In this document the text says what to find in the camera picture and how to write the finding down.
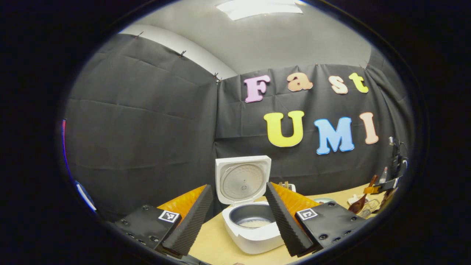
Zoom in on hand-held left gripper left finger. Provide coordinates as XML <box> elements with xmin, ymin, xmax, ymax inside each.
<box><xmin>114</xmin><ymin>184</ymin><xmax>214</xmax><ymax>257</ymax></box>

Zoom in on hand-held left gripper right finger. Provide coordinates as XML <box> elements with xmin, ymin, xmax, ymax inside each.
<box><xmin>265</xmin><ymin>181</ymin><xmax>368</xmax><ymax>257</ymax></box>

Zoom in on brown wooden spoon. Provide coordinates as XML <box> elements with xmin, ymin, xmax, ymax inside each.
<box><xmin>348</xmin><ymin>174</ymin><xmax>379</xmax><ymax>214</ymax></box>

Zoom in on white rice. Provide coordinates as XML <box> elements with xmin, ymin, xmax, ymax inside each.
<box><xmin>239</xmin><ymin>219</ymin><xmax>273</xmax><ymax>228</ymax></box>

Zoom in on white rice cooker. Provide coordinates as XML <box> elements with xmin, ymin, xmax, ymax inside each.
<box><xmin>215</xmin><ymin>155</ymin><xmax>286</xmax><ymax>254</ymax></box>

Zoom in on black backdrop cloth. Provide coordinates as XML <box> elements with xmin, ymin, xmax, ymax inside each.
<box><xmin>63</xmin><ymin>33</ymin><xmax>414</xmax><ymax>221</ymax></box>

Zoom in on white and blue object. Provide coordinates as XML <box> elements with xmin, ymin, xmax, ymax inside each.
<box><xmin>75</xmin><ymin>180</ymin><xmax>97</xmax><ymax>212</ymax></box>

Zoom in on ceiling light panel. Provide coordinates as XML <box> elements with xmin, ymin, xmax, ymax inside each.
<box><xmin>215</xmin><ymin>0</ymin><xmax>304</xmax><ymax>21</ymax></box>

